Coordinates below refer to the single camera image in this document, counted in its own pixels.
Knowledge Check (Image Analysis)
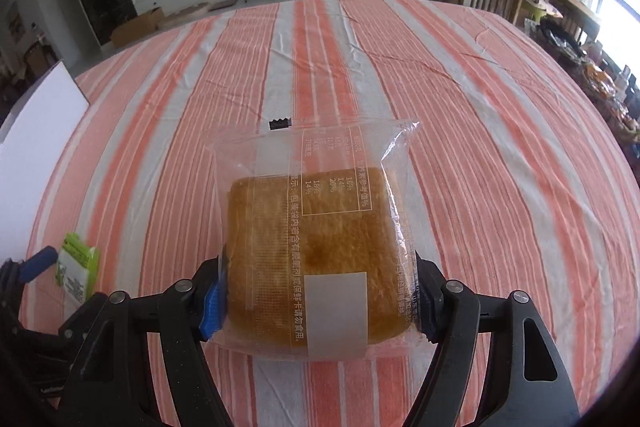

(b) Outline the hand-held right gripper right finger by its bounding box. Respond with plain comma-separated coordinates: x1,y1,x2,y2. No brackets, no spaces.
415,257,581,427

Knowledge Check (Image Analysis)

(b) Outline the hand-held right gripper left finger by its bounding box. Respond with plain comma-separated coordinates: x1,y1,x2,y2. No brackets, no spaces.
50,257,236,427

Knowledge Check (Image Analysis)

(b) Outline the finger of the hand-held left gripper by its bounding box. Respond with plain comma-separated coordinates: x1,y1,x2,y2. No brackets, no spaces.
0,247,58,308

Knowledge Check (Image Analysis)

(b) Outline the green snack packet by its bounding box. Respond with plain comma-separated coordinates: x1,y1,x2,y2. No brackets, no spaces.
55,233,101,305

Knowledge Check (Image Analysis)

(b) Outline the white cardboard box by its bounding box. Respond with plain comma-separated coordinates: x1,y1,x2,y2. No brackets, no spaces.
0,61,91,268

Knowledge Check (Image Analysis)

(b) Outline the bread loaf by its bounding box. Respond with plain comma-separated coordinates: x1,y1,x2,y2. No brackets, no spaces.
207,119,436,363

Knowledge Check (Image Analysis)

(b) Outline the orange striped tablecloth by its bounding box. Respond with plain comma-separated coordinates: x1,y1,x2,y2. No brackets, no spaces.
17,0,640,427

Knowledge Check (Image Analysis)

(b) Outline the brown cardboard box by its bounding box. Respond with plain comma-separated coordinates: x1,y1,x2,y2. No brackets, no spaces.
110,7,165,48

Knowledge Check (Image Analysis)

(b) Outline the row of bottles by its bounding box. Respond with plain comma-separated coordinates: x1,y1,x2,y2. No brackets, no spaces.
607,57,640,108

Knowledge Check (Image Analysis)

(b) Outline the yellow green pot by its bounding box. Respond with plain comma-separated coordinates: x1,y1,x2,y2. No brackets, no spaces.
530,0,563,25

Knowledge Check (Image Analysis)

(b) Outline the dark framed window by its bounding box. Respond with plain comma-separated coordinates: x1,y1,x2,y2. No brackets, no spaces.
597,0,640,72

